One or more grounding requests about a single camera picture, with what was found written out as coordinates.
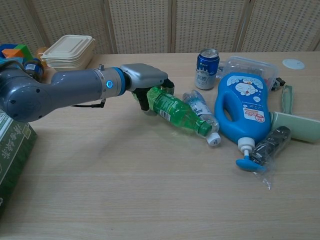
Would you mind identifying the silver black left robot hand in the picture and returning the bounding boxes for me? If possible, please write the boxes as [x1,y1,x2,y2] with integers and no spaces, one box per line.
[119,63,176,112]

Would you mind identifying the green plastic soda bottle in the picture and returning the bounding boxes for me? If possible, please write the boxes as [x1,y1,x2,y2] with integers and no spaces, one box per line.
[145,85,213,137]

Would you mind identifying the woven folding screen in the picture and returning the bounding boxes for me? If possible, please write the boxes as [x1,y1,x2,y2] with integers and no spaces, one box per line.
[0,0,320,56]

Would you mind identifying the blue milk drink can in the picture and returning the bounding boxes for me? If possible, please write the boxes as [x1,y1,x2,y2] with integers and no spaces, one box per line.
[194,48,221,91]

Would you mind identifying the clear water bottle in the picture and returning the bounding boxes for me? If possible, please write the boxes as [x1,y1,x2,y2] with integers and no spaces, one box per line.
[182,89,222,148]

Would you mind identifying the stack of beige takeout boxes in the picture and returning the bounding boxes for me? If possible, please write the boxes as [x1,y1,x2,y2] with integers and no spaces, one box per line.
[40,34,97,70]

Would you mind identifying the orange drink bottle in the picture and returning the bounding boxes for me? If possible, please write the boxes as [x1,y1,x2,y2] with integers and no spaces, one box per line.
[34,46,50,69]

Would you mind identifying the blue detergent pump bottle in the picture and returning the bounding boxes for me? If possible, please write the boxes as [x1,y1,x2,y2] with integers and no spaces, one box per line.
[214,72,272,172]

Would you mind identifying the clear plastic lidded container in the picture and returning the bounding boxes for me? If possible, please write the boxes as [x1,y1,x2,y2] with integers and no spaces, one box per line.
[219,56,280,91]

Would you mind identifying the dark cola bottle blue label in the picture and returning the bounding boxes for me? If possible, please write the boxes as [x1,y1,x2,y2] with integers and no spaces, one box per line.
[23,57,46,82]

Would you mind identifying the colourful toy blocks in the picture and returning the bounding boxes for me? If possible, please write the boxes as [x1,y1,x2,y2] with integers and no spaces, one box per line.
[0,43,34,61]

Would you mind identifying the blue translucent plastic box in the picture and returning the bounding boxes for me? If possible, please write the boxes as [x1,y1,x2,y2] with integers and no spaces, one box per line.
[0,56,24,66]

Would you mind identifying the small black clip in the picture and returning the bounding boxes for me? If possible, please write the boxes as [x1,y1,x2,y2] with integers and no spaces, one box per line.
[271,77,286,92]

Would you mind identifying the black item in plastic bag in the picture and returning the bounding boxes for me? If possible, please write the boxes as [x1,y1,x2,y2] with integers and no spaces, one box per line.
[249,125,292,191]

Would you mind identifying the white round table cap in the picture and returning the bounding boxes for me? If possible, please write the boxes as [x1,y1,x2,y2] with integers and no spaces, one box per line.
[282,58,306,70]

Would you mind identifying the green tea carton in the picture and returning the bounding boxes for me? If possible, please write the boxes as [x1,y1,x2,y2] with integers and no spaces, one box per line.
[0,111,39,219]

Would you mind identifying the pale green lint roller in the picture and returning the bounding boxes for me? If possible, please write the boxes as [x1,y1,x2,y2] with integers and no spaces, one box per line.
[269,84,320,144]

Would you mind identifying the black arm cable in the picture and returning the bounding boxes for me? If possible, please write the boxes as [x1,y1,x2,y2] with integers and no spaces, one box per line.
[71,98,107,109]

